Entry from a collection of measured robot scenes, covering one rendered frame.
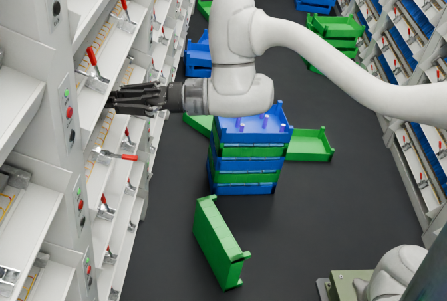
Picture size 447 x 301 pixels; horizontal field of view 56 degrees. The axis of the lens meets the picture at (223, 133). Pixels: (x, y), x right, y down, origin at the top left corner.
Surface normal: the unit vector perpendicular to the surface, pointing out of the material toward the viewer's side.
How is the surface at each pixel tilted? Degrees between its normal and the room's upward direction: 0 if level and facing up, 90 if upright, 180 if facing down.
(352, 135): 0
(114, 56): 20
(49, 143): 90
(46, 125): 90
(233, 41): 74
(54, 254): 90
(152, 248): 0
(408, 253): 6
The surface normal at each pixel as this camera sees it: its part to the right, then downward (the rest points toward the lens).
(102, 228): 0.46, -0.68
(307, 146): 0.13, -0.76
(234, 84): -0.03, 0.18
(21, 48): -0.04, 0.63
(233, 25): -0.28, 0.18
